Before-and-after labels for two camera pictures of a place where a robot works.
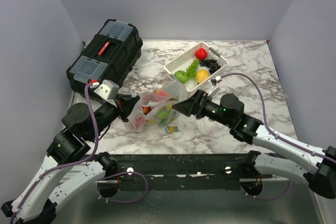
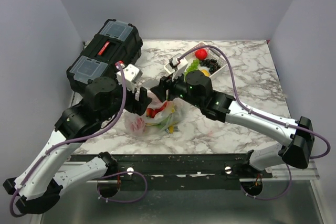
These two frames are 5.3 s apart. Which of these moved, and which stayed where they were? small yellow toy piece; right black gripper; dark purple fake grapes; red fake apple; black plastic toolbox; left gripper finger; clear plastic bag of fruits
Moved: clear plastic bag of fruits; left gripper finger; right black gripper
Stayed: dark purple fake grapes; small yellow toy piece; black plastic toolbox; red fake apple
